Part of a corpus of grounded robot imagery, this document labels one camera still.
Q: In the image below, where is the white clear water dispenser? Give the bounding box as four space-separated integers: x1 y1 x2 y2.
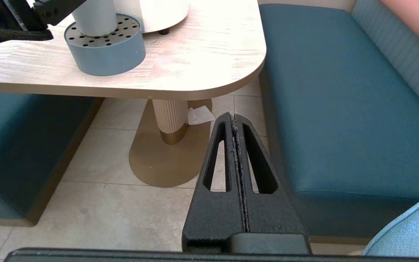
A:
113 0 189 36

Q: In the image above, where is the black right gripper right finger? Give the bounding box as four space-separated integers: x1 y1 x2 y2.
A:
234 114 307 236

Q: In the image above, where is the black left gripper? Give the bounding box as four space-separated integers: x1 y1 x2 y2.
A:
0 0 88 32

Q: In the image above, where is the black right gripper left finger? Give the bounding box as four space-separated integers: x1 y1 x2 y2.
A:
181 112 248 253

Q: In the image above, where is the crumpled white tissue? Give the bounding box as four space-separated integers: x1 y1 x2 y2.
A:
187 106 216 126

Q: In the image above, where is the large blue perforated drip tray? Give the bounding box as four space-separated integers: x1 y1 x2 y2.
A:
64 14 147 77

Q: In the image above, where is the light blue fabric cushion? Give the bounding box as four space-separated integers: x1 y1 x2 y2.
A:
362 187 419 257

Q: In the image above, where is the blue upholstered bench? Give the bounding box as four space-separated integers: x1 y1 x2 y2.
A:
259 0 419 246
0 91 104 227

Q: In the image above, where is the grey plastic cup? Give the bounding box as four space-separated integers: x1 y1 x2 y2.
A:
71 0 119 38

